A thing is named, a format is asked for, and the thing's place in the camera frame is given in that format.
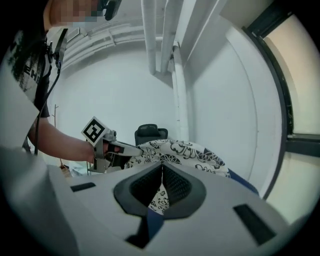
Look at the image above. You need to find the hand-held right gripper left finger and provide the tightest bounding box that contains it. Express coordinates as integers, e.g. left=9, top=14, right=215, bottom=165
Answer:
left=113, top=161, right=164, bottom=218

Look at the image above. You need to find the white vertical wall pipe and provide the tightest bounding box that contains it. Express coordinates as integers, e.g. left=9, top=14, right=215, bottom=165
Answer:
left=171, top=41, right=190, bottom=141

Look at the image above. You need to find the black cable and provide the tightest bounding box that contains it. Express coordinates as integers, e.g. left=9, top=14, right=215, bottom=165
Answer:
left=33, top=56, right=63, bottom=156

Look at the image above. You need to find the person's left forearm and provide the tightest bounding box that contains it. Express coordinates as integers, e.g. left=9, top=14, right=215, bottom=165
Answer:
left=26, top=115, right=97, bottom=165

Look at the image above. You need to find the black head-mounted camera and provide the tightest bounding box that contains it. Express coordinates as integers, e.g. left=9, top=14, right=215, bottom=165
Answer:
left=96, top=0, right=124, bottom=21

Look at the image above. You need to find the black mesh office chair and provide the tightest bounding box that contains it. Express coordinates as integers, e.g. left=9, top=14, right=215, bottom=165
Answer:
left=134, top=123, right=169, bottom=147

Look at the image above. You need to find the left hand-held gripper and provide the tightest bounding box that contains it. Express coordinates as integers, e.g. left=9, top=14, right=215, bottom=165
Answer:
left=80, top=115, right=144, bottom=174

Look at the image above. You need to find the black window frame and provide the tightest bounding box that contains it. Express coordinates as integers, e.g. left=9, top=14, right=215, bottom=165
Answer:
left=241, top=4, right=320, bottom=201

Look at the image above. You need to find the black chest strap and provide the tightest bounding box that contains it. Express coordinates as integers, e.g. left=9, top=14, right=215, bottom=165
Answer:
left=33, top=27, right=69, bottom=107

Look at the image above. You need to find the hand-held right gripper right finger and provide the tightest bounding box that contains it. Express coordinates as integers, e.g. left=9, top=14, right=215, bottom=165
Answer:
left=162, top=161, right=208, bottom=219

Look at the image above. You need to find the blue chair seat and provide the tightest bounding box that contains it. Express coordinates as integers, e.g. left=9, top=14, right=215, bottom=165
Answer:
left=125, top=167, right=260, bottom=250

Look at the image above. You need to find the wooden coat rack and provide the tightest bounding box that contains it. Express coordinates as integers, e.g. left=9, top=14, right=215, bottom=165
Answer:
left=50, top=103, right=60, bottom=127

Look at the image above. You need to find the person's white printed shirt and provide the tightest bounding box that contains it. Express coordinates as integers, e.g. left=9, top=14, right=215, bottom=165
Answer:
left=0, top=26, right=69, bottom=119

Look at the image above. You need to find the white black floral cushion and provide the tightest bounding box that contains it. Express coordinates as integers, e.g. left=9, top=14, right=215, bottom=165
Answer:
left=124, top=138, right=231, bottom=216

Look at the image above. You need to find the thick white ceiling pipe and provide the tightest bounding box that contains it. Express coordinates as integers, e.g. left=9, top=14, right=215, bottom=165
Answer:
left=160, top=0, right=182, bottom=74

